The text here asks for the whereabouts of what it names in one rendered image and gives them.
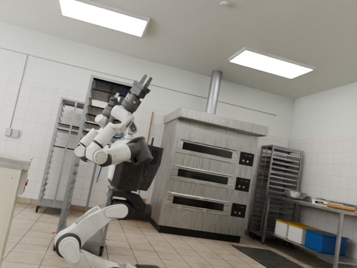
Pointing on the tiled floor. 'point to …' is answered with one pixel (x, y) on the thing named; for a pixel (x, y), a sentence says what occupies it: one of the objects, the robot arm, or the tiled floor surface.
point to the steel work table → (304, 245)
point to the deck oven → (204, 175)
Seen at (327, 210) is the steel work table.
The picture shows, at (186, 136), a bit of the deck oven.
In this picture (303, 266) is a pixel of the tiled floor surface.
